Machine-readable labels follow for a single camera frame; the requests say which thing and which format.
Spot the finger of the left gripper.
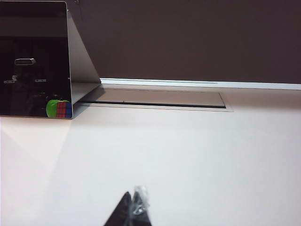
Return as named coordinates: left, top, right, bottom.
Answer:
left=103, top=191, right=133, bottom=226

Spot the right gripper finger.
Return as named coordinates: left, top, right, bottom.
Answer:
left=131, top=185, right=153, bottom=226

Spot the square tabletop mirror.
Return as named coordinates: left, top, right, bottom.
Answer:
left=0, top=1, right=102, bottom=120

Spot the desk cable tray cover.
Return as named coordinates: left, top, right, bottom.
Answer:
left=77, top=88, right=234, bottom=113

